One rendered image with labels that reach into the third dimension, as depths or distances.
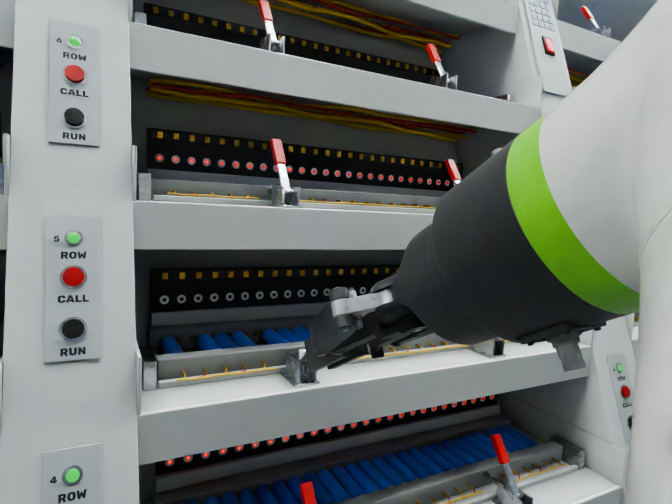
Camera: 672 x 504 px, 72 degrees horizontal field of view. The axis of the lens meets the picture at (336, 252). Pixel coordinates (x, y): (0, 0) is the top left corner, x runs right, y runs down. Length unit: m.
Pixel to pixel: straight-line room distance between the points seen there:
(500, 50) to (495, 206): 0.75
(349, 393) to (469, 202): 0.33
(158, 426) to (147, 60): 0.36
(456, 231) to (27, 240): 0.35
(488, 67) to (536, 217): 0.77
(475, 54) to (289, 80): 0.48
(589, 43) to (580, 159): 0.90
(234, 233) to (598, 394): 0.56
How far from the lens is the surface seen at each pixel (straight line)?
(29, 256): 0.46
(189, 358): 0.50
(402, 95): 0.66
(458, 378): 0.59
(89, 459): 0.44
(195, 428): 0.46
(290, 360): 0.50
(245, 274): 0.63
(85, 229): 0.46
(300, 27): 0.91
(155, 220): 0.47
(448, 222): 0.23
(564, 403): 0.83
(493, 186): 0.21
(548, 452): 0.79
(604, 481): 0.81
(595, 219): 0.18
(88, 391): 0.44
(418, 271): 0.26
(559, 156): 0.19
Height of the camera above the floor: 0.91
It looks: 12 degrees up
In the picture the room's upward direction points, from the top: 6 degrees counter-clockwise
